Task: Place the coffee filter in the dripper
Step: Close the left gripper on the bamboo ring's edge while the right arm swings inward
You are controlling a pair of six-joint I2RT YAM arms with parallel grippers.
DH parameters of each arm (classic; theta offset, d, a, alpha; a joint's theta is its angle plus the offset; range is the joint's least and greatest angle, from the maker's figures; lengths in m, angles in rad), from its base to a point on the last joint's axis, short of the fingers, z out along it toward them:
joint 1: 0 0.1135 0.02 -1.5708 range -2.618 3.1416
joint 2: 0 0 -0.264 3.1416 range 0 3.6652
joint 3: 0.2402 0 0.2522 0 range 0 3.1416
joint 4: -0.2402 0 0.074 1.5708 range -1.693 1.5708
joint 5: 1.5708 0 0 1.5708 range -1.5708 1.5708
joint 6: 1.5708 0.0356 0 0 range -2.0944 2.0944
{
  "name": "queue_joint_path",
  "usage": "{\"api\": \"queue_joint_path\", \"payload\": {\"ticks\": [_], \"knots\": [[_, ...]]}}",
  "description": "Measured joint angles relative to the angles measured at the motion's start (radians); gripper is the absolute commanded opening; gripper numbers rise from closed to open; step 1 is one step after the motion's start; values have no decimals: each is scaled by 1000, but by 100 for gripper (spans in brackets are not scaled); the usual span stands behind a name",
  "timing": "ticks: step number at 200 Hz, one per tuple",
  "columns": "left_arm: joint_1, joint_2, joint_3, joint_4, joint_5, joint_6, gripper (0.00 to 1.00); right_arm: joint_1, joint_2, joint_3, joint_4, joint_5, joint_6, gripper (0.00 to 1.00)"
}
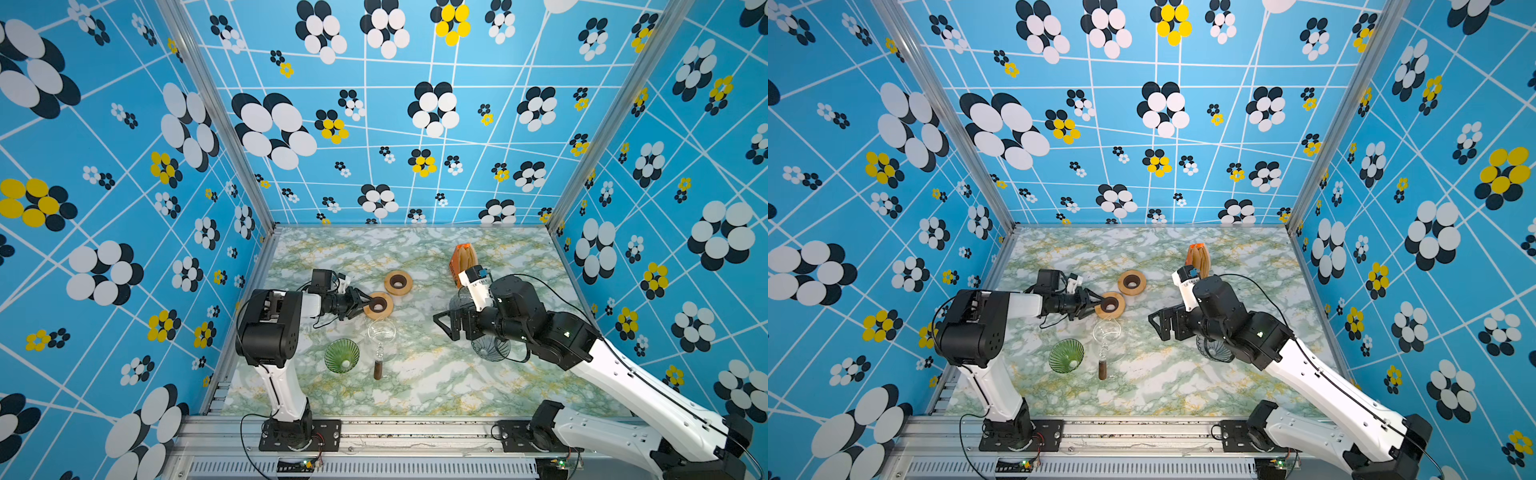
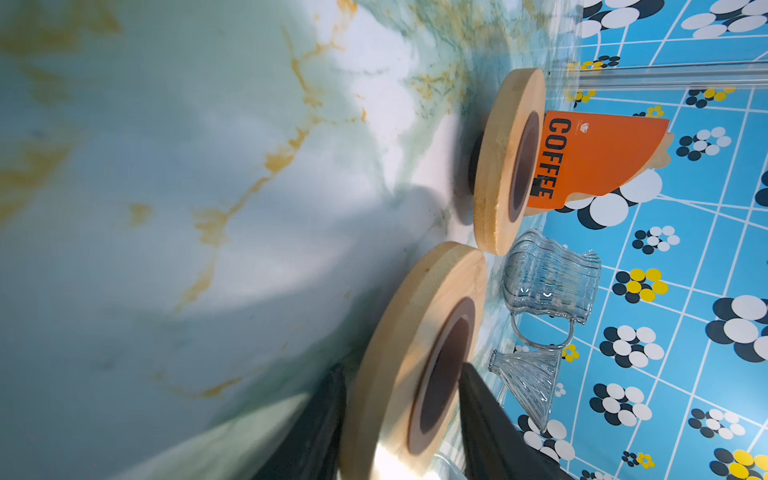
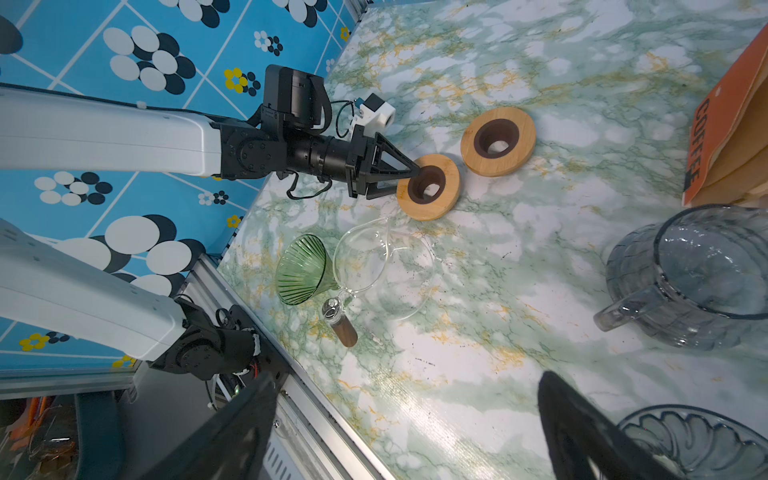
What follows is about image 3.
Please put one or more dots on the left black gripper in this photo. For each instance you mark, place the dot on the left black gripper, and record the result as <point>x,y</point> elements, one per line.
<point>352,162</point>

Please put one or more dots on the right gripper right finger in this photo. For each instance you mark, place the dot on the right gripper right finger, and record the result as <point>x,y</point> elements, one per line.
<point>580,439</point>

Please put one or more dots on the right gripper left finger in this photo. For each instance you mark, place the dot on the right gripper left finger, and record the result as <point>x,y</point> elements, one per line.
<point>230,445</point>

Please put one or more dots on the green glass dripper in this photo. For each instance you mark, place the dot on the green glass dripper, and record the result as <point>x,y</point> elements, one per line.
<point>304,270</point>

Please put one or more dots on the orange coffee filter pack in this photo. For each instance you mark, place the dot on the orange coffee filter pack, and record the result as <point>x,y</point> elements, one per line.
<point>727,157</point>

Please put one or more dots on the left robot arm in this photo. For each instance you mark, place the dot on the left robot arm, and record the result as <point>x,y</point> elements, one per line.
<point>106,207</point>

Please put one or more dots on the grey glass dripper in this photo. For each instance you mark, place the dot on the grey glass dripper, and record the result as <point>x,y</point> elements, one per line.
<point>695,443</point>

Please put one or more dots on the grey glass pitcher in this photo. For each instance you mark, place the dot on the grey glass pitcher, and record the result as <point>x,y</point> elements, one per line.
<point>697,280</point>

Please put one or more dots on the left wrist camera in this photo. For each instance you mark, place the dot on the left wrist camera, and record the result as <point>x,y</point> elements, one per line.
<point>373,114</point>

